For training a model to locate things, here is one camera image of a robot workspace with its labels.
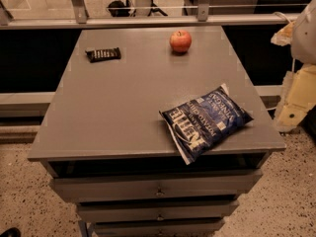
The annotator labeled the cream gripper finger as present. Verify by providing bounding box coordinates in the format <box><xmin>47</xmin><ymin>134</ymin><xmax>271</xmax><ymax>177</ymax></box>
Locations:
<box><xmin>274</xmin><ymin>64</ymin><xmax>316</xmax><ymax>132</ymax></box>
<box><xmin>271</xmin><ymin>22</ymin><xmax>294</xmax><ymax>46</ymax></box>

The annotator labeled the red apple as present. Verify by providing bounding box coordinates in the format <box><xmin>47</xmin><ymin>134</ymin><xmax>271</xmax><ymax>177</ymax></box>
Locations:
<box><xmin>169</xmin><ymin>30</ymin><xmax>192</xmax><ymax>53</ymax></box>

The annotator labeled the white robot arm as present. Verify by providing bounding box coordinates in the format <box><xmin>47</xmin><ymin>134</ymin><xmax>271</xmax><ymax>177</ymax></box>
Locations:
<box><xmin>271</xmin><ymin>0</ymin><xmax>316</xmax><ymax>132</ymax></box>

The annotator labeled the blue potato chip bag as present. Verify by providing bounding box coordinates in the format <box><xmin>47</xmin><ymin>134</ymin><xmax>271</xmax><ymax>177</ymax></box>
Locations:
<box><xmin>160</xmin><ymin>84</ymin><xmax>253</xmax><ymax>165</ymax></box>

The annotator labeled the top grey drawer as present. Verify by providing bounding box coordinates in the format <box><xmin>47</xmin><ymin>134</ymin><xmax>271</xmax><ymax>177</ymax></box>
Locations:
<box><xmin>51</xmin><ymin>169</ymin><xmax>263</xmax><ymax>202</ymax></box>

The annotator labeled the grey drawer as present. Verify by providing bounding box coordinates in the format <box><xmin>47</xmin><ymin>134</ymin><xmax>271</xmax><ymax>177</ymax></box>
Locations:
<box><xmin>94</xmin><ymin>218</ymin><xmax>224</xmax><ymax>237</ymax></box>
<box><xmin>77</xmin><ymin>200</ymin><xmax>239</xmax><ymax>222</ymax></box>
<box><xmin>51</xmin><ymin>169</ymin><xmax>263</xmax><ymax>202</ymax></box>

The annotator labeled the middle grey drawer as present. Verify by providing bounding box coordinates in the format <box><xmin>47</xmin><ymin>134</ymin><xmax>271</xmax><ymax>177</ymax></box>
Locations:
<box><xmin>77</xmin><ymin>200</ymin><xmax>239</xmax><ymax>222</ymax></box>

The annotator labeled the bottom grey drawer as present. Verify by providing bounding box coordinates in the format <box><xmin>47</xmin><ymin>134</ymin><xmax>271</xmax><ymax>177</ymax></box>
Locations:
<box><xmin>94</xmin><ymin>218</ymin><xmax>224</xmax><ymax>237</ymax></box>

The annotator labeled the black object behind glass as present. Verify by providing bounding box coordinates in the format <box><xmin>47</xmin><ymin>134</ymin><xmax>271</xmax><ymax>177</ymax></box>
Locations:
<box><xmin>107</xmin><ymin>0</ymin><xmax>135</xmax><ymax>17</ymax></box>

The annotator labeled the black candy bar wrapper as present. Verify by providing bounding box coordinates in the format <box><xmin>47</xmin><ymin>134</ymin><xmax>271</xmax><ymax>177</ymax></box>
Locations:
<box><xmin>86</xmin><ymin>47</ymin><xmax>121</xmax><ymax>63</ymax></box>

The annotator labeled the grey drawer cabinet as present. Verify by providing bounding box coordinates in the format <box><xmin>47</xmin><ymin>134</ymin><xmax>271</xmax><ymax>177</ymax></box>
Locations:
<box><xmin>27</xmin><ymin>25</ymin><xmax>287</xmax><ymax>237</ymax></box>

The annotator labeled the grey metal railing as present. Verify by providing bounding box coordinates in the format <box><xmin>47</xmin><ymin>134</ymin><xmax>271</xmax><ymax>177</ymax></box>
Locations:
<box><xmin>0</xmin><ymin>0</ymin><xmax>311</xmax><ymax>30</ymax></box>

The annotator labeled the black shoe tip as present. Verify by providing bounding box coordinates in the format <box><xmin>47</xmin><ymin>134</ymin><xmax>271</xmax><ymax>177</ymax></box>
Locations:
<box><xmin>0</xmin><ymin>227</ymin><xmax>21</xmax><ymax>237</ymax></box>

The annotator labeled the white cable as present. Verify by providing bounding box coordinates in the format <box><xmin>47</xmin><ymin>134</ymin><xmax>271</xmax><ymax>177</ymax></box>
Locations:
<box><xmin>272</xmin><ymin>11</ymin><xmax>295</xmax><ymax>25</ymax></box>

